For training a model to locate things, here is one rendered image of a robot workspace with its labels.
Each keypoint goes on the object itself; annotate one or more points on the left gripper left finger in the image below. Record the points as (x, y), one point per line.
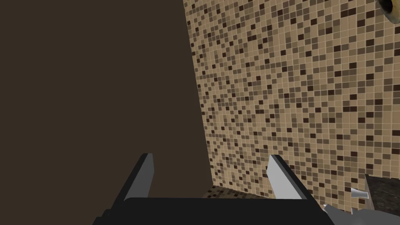
(140, 181)

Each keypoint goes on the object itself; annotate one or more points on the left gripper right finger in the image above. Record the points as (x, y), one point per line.
(284, 181)

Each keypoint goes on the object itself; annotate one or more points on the silver faucet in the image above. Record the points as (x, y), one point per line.
(350, 209)

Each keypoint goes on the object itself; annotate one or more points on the dark brown door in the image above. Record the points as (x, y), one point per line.
(100, 93)

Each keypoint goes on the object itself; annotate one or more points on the brown round wall fixture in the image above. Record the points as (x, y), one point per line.
(389, 8)

